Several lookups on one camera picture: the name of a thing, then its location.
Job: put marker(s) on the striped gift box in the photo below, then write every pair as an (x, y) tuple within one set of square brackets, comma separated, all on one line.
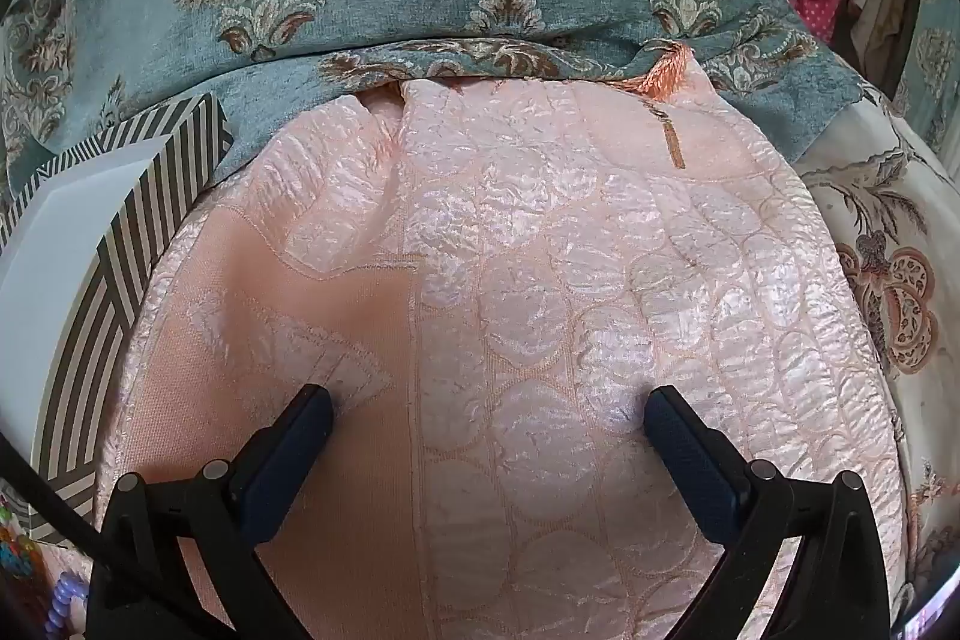
[(127, 250)]

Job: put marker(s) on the pink quilted blanket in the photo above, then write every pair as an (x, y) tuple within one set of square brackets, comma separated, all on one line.
[(525, 235)]

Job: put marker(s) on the cream floral cloth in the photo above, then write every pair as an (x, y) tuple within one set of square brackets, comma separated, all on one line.
[(885, 280)]

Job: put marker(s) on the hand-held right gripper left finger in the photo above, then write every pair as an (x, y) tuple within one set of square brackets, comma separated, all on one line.
[(285, 460)]

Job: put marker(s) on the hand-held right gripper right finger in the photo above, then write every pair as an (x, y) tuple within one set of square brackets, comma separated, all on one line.
[(694, 460)]

